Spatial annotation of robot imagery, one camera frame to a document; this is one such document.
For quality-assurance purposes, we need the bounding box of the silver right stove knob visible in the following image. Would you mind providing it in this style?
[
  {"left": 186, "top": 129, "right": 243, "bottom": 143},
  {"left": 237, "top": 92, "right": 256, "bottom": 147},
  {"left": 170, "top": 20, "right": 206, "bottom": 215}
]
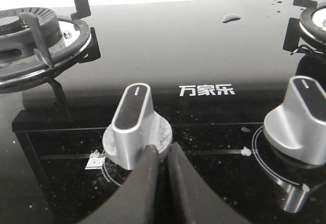
[{"left": 263, "top": 75, "right": 325, "bottom": 165}]

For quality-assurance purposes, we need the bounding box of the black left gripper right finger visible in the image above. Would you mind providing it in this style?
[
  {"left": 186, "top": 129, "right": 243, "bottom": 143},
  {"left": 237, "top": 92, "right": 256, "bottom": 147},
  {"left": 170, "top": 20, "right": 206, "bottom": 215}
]
[{"left": 168, "top": 143, "right": 249, "bottom": 223}]

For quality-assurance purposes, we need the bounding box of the black pot support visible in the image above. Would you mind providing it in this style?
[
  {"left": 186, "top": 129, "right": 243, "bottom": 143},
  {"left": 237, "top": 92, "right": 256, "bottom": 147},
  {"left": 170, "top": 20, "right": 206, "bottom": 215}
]
[
  {"left": 19, "top": 0, "right": 101, "bottom": 69},
  {"left": 283, "top": 0, "right": 325, "bottom": 58}
]

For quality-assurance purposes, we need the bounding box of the black glass gas stove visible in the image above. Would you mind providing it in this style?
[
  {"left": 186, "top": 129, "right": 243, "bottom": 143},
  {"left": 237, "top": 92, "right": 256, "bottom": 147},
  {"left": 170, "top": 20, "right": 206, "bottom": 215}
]
[{"left": 1, "top": 0, "right": 325, "bottom": 223}]

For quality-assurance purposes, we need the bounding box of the right gas burner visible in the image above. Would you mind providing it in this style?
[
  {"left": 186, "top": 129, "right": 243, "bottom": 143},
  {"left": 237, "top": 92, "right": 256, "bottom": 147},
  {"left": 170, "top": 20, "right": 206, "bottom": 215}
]
[{"left": 300, "top": 3, "right": 325, "bottom": 45}]

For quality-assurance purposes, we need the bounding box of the silver stove knob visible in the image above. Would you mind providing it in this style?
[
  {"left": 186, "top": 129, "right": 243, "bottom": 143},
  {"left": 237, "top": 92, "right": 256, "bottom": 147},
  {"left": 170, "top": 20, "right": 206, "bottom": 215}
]
[
  {"left": 102, "top": 83, "right": 172, "bottom": 170},
  {"left": 263, "top": 75, "right": 325, "bottom": 165}
]

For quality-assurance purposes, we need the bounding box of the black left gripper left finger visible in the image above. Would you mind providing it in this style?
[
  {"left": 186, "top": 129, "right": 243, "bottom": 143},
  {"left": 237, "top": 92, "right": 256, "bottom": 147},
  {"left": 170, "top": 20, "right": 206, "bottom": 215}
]
[{"left": 81, "top": 145, "right": 159, "bottom": 223}]

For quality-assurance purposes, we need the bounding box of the left gas burner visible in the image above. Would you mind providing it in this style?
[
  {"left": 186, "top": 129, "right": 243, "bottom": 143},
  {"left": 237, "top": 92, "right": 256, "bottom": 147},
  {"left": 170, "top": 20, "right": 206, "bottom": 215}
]
[{"left": 1, "top": 7, "right": 100, "bottom": 93}]

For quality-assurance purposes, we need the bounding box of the gas burner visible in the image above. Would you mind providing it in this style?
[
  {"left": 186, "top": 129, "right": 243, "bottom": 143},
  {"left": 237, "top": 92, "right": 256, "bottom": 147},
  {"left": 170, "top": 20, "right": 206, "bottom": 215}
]
[
  {"left": 1, "top": 7, "right": 100, "bottom": 93},
  {"left": 300, "top": 3, "right": 325, "bottom": 45}
]

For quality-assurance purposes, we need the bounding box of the right black pot support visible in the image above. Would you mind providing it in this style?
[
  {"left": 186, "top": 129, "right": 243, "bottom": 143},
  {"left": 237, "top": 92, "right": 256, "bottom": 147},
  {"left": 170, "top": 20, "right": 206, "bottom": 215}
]
[{"left": 283, "top": 0, "right": 325, "bottom": 58}]

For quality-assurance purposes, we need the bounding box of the silver left stove knob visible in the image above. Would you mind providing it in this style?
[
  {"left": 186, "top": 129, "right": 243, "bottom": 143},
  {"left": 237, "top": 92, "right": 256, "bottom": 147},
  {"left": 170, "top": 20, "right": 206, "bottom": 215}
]
[{"left": 102, "top": 83, "right": 172, "bottom": 170}]

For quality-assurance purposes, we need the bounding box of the left black pot support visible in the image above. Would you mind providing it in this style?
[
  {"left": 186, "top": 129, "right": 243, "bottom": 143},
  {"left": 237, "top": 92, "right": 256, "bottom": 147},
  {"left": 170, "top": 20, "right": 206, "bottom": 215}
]
[{"left": 19, "top": 0, "right": 101, "bottom": 69}]

